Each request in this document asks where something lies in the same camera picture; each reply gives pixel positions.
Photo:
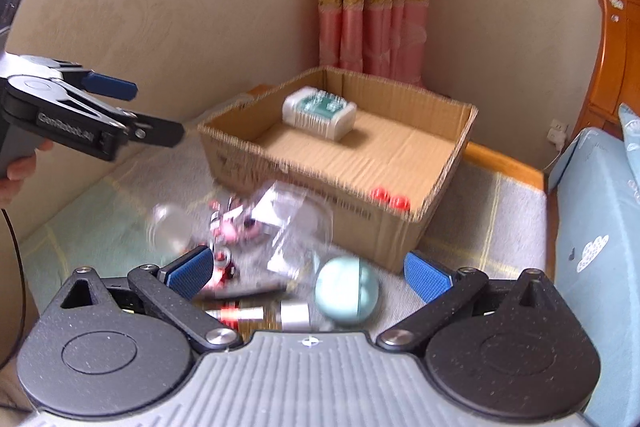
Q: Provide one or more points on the person's left hand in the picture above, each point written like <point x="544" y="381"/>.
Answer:
<point x="20" y="174"/>

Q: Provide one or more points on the red black small toy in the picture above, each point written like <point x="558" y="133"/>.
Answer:
<point x="227" y="269"/>

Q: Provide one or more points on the clear plastic container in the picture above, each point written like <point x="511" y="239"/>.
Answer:
<point x="295" y="227"/>

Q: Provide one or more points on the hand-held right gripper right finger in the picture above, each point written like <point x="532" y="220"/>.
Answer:
<point x="425" y="274"/>

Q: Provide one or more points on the red capped bottle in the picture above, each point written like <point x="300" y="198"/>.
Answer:
<point x="400" y="204"/>
<point x="381" y="197"/>

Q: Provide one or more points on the dark slim stick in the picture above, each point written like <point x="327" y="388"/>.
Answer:
<point x="260" y="291"/>

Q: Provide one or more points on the white wall socket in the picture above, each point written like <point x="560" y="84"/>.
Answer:
<point x="557" y="132"/>

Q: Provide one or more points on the clear plastic ball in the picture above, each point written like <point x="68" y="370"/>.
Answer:
<point x="170" y="227"/>

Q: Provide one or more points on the glass bottle with silver cap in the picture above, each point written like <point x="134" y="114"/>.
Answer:
<point x="295" y="314"/>

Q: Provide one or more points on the light blue printed pillow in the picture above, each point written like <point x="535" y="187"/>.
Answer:
<point x="631" y="142"/>

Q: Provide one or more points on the checkered blanket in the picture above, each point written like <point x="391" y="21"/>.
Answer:
<point x="125" y="187"/>

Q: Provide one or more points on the pink toy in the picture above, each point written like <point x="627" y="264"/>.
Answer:
<point x="232" y="229"/>

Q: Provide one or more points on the wooden headboard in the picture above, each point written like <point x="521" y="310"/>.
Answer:
<point x="617" y="57"/>

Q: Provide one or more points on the cardboard box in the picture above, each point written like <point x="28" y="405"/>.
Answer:
<point x="400" y="142"/>

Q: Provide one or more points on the pale green ball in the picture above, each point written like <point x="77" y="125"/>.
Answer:
<point x="347" y="289"/>

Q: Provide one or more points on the white green plastic bottle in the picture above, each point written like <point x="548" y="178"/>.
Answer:
<point x="320" y="112"/>

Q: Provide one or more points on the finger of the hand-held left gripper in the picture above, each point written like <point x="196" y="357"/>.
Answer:
<point x="112" y="88"/>
<point x="155" y="133"/>

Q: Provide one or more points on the light blue quilt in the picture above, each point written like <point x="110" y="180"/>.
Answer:
<point x="600" y="257"/>

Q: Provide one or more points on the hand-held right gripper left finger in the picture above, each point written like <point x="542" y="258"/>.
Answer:
<point x="192" y="274"/>

